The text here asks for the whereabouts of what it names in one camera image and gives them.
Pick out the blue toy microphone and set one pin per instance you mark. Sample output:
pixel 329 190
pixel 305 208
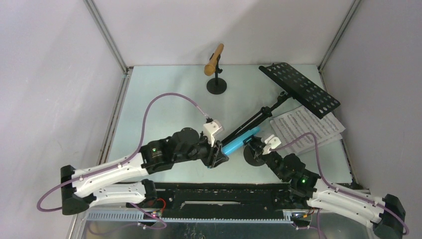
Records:
pixel 239 141

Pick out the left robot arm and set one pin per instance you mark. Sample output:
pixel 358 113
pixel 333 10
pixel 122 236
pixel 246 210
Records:
pixel 124 181

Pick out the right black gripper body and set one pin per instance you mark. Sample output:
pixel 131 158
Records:
pixel 273 159

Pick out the black music stand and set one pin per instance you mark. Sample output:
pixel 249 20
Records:
pixel 294 85

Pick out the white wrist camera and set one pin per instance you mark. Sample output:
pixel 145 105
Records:
pixel 271 143
pixel 210 129

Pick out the sheet music page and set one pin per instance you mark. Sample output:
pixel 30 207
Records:
pixel 305 143
pixel 292 124

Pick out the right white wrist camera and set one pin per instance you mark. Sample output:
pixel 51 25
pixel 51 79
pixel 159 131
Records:
pixel 271 143

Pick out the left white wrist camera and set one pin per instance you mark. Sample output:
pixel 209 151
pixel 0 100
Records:
pixel 210 129

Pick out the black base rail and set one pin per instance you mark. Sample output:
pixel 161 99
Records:
pixel 225 201

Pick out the brown toy microphone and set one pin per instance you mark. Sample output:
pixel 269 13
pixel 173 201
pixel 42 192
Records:
pixel 211 66

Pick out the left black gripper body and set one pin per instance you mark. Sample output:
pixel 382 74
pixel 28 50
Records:
pixel 206 155

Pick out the aluminium frame rail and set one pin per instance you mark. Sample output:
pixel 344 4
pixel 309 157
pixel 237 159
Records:
pixel 122 221

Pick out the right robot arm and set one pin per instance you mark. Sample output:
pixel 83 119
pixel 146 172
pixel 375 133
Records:
pixel 385 216

